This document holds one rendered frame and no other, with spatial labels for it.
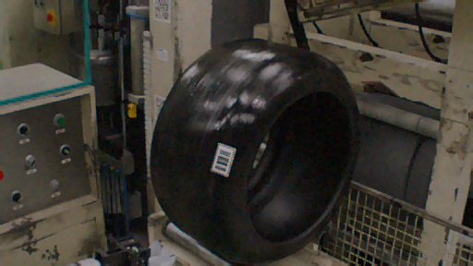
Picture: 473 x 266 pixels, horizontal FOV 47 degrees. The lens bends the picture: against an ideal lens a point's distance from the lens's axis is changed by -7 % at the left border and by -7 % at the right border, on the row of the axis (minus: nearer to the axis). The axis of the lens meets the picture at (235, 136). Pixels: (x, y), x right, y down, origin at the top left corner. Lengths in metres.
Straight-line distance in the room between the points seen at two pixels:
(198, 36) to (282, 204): 0.54
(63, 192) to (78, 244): 0.17
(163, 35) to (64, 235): 0.69
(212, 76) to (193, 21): 0.28
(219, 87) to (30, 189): 0.74
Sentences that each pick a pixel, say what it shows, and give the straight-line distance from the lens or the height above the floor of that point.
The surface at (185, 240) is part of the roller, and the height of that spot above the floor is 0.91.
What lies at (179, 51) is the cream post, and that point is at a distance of 1.54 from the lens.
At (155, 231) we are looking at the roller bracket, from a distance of 1.64.
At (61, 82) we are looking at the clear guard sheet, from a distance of 1.68.
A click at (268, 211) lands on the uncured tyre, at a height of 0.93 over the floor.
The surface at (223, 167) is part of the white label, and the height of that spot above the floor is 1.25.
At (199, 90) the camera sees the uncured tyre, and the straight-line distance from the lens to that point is 1.30.
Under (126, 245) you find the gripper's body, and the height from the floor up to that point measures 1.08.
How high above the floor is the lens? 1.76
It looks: 22 degrees down
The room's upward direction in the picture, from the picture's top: 1 degrees clockwise
